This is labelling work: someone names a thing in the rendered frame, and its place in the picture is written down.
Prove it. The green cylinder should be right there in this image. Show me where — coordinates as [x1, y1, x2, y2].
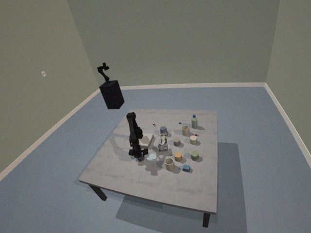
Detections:
[191, 151, 199, 161]

